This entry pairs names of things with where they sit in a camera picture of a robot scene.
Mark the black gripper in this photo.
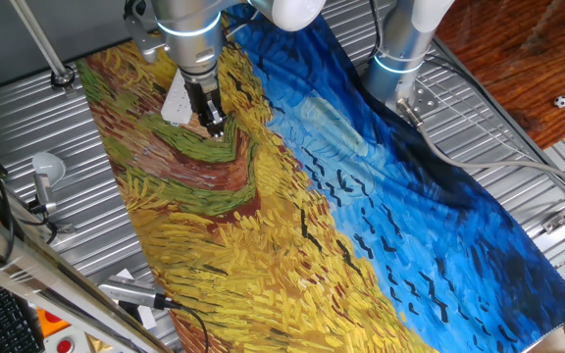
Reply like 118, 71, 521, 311
182, 73, 228, 139

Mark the white power strip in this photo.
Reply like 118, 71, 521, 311
160, 68, 193, 127

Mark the painted wheat field cloth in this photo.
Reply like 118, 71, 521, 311
75, 0, 565, 353

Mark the metal pole with round base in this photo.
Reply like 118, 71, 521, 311
9, 0, 77, 94

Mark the orange box with red button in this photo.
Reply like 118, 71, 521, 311
35, 307, 72, 339

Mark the grey box with red button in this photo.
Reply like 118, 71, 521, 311
41, 327, 90, 353

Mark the silver depth camera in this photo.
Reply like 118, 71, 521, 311
97, 274, 181, 311

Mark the black camera cable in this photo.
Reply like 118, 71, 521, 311
164, 297, 210, 353

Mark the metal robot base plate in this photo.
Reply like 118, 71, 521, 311
394, 80, 440, 119

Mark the aluminium frame beam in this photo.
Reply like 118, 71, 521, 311
0, 198, 174, 353

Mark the thick grey cable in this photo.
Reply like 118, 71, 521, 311
395, 97, 565, 195

